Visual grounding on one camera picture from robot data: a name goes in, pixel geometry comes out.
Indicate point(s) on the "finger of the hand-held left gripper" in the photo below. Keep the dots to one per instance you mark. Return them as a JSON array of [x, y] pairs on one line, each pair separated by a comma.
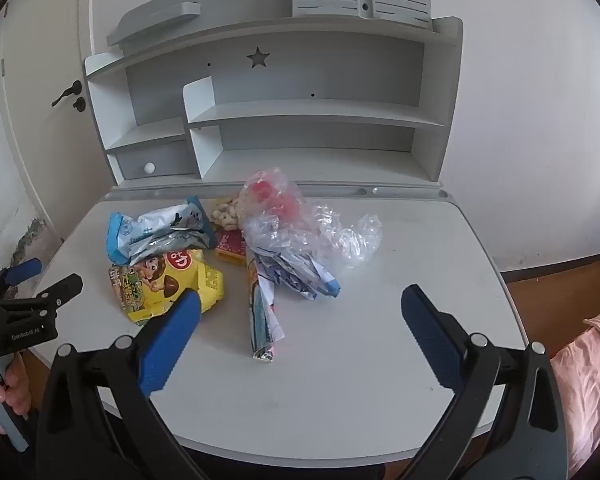
[[22, 271], [60, 290]]

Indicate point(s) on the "small red box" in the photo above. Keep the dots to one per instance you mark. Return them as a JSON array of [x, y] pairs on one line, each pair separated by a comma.
[[232, 247]]

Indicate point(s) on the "silver blue wrapper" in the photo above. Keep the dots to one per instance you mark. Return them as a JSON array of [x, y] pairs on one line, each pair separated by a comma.
[[300, 272]]

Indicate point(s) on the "white door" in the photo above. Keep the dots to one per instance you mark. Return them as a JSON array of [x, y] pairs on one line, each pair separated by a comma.
[[45, 160]]

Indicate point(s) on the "long printed wrapper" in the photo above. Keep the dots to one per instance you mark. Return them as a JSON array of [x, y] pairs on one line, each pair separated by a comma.
[[262, 320]]

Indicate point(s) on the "white grey desk hutch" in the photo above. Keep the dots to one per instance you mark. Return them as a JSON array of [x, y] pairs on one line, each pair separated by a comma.
[[305, 120]]

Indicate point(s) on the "pink cloth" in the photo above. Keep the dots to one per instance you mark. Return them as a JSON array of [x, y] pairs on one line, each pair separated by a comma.
[[590, 375]]

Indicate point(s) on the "person's left hand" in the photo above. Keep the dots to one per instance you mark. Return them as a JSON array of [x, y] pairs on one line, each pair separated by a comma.
[[16, 385]]

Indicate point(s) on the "yellow snack packet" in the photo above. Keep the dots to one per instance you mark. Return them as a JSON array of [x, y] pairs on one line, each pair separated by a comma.
[[202, 280]]

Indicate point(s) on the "blue silver snack packet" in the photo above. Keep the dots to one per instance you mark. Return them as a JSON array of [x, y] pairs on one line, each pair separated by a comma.
[[150, 232]]

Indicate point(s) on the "bag of peanuts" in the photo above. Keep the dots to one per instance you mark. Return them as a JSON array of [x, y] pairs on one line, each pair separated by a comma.
[[225, 215]]

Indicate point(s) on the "grey drawer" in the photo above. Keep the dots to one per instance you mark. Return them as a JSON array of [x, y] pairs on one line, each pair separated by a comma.
[[165, 157]]

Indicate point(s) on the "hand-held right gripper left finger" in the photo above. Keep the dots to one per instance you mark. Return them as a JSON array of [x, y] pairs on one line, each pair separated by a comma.
[[170, 345]]

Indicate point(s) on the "black door lock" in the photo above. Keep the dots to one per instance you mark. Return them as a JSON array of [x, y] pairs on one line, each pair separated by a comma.
[[78, 104]]

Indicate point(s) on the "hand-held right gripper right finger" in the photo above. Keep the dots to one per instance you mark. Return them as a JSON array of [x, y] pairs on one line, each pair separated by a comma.
[[430, 335]]

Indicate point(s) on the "red plastic cup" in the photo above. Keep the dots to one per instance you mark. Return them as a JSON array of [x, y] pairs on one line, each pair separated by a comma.
[[280, 202]]

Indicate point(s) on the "clear plastic bag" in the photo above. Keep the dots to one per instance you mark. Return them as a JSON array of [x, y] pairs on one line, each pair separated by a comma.
[[347, 237]]

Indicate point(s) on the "white drawer knob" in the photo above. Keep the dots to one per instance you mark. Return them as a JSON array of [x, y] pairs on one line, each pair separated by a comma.
[[150, 168]]

